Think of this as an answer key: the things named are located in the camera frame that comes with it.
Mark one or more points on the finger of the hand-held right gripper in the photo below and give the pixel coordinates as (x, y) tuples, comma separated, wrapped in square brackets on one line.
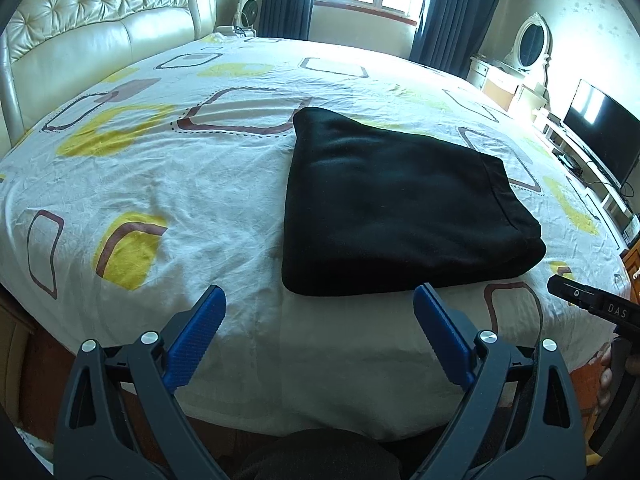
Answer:
[(572, 292)]

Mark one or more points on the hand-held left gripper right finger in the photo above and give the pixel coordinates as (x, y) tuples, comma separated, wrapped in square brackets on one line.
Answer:
[(442, 330)]

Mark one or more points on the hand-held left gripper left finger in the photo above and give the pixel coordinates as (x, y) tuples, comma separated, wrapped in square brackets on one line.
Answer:
[(197, 332)]

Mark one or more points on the black pants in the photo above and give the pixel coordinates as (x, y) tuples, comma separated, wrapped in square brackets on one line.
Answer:
[(400, 200)]

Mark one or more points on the person's right hand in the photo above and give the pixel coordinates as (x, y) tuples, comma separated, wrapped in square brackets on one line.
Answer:
[(606, 375)]

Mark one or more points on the brown wooden cabinet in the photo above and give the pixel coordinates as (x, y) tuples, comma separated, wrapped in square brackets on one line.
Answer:
[(632, 265)]

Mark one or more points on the patterned white bed sheet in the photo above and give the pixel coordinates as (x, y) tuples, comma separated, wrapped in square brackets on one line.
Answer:
[(200, 185)]

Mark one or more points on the white television stand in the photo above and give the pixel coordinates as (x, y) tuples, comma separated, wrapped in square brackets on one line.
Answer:
[(570, 145)]

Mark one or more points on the black television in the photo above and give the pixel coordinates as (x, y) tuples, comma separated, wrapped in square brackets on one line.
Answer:
[(605, 130)]

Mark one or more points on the person's dark clothing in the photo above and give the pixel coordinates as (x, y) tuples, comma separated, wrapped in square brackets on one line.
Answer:
[(310, 455)]

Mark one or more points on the cream bedside cabinet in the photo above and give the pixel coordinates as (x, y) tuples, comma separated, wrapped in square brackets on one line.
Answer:
[(15, 350)]

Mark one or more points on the white dressing table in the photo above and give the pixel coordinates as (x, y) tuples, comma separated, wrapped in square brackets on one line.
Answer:
[(492, 80)]

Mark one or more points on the white oval vanity mirror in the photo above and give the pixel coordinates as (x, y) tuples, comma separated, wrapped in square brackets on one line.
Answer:
[(532, 40)]

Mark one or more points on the dark blue curtain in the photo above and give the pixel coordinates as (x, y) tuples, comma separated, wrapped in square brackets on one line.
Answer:
[(285, 0), (460, 10)]

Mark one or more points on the cream leather headboard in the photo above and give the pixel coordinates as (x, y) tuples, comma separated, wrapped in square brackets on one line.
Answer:
[(100, 25)]

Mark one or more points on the white desk fan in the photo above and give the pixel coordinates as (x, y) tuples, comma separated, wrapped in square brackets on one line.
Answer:
[(246, 10)]

